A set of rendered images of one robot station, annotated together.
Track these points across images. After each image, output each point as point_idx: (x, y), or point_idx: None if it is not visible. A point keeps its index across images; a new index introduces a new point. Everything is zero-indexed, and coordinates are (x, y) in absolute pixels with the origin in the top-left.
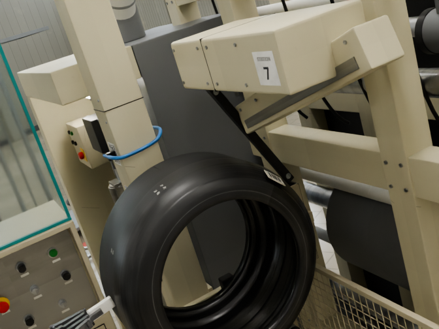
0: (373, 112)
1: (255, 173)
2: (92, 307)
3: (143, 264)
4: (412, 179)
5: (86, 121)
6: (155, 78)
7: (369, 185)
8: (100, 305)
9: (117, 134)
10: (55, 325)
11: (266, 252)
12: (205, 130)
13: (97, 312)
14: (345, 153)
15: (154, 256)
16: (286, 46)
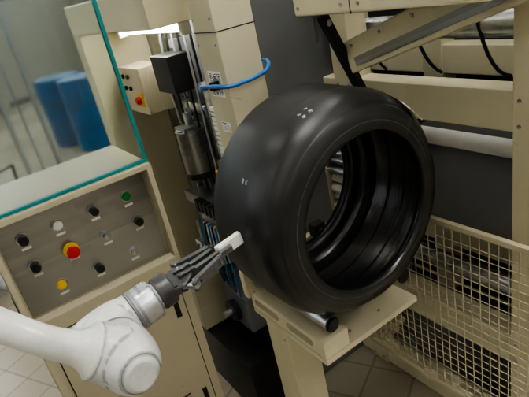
0: (516, 46)
1: (396, 104)
2: (220, 243)
3: (291, 194)
4: None
5: (157, 59)
6: None
7: (485, 128)
8: (230, 240)
9: (226, 60)
10: (176, 262)
11: (363, 198)
12: (286, 76)
13: (227, 248)
14: (460, 95)
15: (303, 185)
16: None
